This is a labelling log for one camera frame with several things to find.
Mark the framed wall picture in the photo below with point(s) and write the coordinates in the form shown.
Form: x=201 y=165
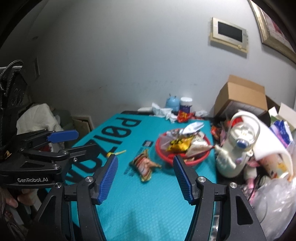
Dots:
x=271 y=35

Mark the white peanut snack packet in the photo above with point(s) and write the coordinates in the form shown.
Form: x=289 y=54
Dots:
x=192 y=128

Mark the white clothing pile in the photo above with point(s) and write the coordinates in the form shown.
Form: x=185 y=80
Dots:
x=38 y=117

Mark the person's left hand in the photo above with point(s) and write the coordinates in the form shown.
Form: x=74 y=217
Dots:
x=26 y=197

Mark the crumpled white tissue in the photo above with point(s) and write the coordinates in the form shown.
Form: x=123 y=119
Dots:
x=166 y=113

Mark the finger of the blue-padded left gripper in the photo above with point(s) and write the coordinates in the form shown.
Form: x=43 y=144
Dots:
x=81 y=153
x=63 y=136

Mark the cardboard box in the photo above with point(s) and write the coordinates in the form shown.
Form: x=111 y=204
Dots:
x=242 y=94

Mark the blue deer humidifier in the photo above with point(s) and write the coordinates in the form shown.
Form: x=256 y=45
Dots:
x=173 y=102

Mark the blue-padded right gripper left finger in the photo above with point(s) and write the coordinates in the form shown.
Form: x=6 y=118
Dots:
x=104 y=178

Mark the yellow snack packet in basket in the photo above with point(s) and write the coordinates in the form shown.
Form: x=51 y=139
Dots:
x=179 y=145

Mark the white lidded jar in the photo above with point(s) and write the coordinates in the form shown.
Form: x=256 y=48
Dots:
x=185 y=104

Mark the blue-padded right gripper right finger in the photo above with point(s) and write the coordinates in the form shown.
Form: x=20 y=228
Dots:
x=186 y=177

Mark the dark cereal snack bag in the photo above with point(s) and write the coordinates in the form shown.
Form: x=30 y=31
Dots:
x=144 y=165

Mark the red plastic basket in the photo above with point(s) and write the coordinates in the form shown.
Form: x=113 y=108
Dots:
x=163 y=142

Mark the white water jug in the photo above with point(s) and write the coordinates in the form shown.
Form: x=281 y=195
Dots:
x=237 y=149

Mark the yellow lollipop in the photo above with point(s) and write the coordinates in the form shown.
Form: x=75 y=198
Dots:
x=116 y=153

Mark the red snack wrapper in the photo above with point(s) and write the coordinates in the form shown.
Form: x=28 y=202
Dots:
x=183 y=117

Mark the wall intercom panel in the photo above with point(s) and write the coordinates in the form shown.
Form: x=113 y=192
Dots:
x=229 y=34

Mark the beige snack packet in basket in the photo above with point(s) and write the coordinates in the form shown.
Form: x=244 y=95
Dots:
x=198 y=146

